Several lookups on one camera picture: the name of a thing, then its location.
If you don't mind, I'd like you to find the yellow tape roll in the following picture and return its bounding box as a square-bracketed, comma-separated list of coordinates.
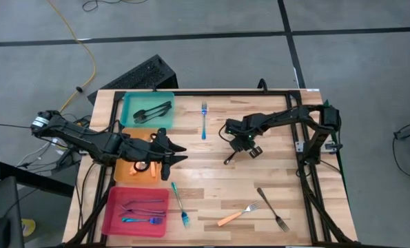
[21, 218, 37, 238]

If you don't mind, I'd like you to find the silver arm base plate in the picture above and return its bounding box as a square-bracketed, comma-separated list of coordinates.
[295, 140, 343, 154]

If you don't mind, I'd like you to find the red plastic tray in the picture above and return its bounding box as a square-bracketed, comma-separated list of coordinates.
[101, 187, 170, 238]

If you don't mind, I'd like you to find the black floor bar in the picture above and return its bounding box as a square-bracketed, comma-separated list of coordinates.
[0, 161, 75, 198]

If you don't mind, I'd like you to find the black metal fork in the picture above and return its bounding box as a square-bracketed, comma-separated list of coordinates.
[134, 105, 173, 124]
[132, 101, 173, 120]
[132, 110, 157, 124]
[223, 151, 238, 166]
[256, 187, 291, 233]

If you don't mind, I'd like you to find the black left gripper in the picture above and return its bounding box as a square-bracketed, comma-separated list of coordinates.
[132, 127, 189, 182]

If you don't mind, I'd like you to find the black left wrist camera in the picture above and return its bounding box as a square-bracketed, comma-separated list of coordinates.
[151, 137, 167, 156]

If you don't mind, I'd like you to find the black floor cable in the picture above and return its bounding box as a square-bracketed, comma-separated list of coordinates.
[81, 0, 149, 12]

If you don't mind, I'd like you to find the orange plastic tray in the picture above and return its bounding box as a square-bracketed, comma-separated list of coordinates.
[114, 127, 163, 184]

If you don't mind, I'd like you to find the black perforated case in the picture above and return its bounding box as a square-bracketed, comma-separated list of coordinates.
[87, 54, 179, 105]

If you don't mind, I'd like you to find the teal plastic tray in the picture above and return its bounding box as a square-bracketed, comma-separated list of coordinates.
[121, 91, 176, 130]

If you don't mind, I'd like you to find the black cable loop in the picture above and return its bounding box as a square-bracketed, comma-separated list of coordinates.
[393, 121, 410, 180]

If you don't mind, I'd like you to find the white floor cable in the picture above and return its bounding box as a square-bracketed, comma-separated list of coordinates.
[17, 143, 56, 168]

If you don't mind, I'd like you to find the yellow power cable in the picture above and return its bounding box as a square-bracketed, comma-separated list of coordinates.
[45, 0, 98, 113]

